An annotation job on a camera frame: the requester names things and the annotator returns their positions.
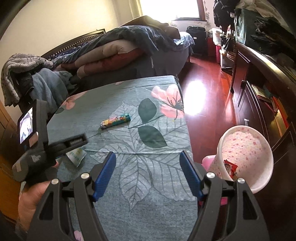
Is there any grey knitted garment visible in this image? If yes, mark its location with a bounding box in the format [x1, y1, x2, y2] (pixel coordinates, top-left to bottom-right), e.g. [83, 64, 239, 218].
[1, 53, 54, 106]

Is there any pink dotted trash bin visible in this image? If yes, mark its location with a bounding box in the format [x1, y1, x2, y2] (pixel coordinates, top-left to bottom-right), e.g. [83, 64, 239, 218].
[202, 126, 273, 194]

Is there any bed with dark sheet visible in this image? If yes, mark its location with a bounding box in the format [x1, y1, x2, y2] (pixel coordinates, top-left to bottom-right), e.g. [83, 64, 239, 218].
[70, 48, 190, 91]

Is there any colourful lighter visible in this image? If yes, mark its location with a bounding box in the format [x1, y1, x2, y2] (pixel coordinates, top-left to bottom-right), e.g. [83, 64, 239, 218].
[100, 113, 130, 130]

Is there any folded red grey quilt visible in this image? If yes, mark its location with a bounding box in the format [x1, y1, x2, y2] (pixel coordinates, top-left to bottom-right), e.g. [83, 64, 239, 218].
[56, 39, 144, 79]

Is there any dark blue blanket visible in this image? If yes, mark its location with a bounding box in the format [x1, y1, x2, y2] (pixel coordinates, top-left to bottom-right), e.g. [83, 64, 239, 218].
[49, 26, 195, 66]

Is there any dark wooden headboard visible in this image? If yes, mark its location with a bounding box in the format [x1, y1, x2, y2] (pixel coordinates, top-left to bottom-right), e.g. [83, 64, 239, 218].
[41, 29, 105, 60]

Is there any dark wooden sideboard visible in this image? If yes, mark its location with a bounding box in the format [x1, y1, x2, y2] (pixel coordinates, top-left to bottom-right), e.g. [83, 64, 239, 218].
[230, 41, 296, 163]

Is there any person's left hand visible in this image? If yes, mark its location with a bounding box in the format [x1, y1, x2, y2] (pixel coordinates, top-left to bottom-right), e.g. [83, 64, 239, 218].
[16, 181, 51, 232]

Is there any light blue towel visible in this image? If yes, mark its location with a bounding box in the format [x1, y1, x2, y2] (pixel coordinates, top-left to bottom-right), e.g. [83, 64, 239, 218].
[30, 68, 74, 113]

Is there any pile of dark clothes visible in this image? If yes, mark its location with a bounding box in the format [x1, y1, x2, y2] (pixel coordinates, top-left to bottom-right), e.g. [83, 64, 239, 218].
[213, 0, 240, 29]

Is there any black suitcase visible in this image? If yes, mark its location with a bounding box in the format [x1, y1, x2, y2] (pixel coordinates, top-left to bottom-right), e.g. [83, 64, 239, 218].
[186, 26, 207, 55]

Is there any red white snack bag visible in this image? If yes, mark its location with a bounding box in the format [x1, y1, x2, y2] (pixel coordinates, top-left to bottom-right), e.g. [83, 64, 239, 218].
[223, 159, 238, 181]

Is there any white green wet wipe packet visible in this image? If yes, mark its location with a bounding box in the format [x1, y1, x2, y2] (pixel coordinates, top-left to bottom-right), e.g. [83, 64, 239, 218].
[66, 148, 87, 167]

